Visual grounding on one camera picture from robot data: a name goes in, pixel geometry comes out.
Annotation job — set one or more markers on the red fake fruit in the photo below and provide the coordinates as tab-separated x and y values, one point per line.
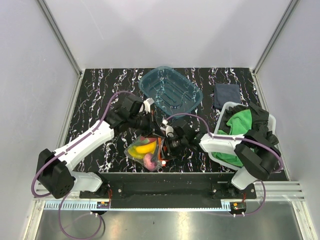
141	141

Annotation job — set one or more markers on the left aluminium frame post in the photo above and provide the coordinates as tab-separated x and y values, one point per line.
58	35

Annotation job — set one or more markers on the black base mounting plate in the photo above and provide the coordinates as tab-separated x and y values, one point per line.
169	190

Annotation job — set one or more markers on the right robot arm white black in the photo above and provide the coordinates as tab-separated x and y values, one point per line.
258	156

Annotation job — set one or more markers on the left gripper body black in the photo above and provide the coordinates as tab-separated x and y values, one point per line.
144	123

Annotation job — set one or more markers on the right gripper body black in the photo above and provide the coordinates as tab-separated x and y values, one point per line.
173	144

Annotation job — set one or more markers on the purple fake fruit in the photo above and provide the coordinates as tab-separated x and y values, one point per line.
150	162

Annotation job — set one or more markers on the clear zip top bag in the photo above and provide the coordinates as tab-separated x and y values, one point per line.
133	155

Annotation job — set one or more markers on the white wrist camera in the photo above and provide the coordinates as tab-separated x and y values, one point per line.
167	129
146	106

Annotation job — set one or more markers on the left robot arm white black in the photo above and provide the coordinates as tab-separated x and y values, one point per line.
55	169

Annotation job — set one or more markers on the teal plastic container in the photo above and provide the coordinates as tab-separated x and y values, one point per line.
172	92

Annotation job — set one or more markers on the green cloth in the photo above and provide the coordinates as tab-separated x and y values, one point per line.
233	123

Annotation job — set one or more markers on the navy folded cloth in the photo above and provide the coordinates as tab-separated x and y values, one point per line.
224	93

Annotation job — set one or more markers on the white plastic basket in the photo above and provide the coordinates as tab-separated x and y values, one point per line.
222	125

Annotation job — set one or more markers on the right aluminium frame post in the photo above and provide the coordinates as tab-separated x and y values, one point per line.
276	33

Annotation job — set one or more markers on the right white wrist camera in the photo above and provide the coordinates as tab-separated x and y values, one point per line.
167	129

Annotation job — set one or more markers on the aluminium frame post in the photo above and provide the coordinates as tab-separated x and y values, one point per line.
276	33
58	35

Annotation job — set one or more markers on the black cloth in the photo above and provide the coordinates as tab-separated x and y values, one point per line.
261	117

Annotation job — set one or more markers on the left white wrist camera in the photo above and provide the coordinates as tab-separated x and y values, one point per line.
146	106

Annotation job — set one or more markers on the yellow fake banana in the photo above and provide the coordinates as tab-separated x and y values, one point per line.
145	149

